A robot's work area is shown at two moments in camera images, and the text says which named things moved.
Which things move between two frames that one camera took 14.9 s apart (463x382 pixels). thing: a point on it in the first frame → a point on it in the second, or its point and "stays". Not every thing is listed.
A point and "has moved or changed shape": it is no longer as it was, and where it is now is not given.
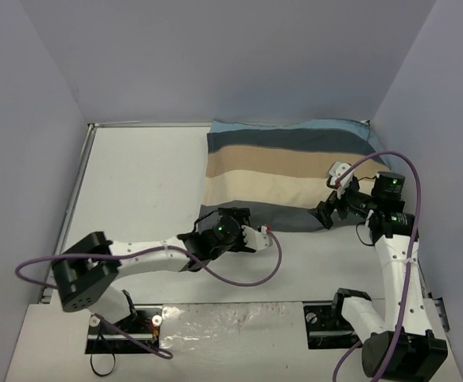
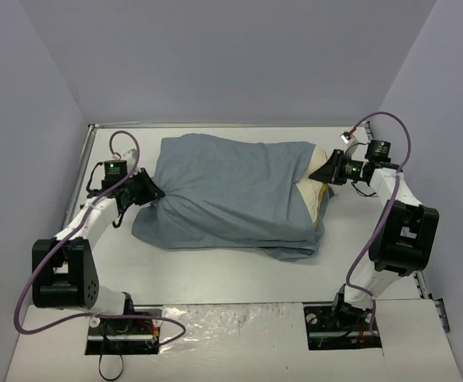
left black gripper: x=239 y=215 → x=144 y=188
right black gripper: x=333 y=204 → x=336 y=167
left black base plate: x=143 y=325 stays
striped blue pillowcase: x=281 y=169 has moved or changed shape
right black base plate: x=326 y=329 stays
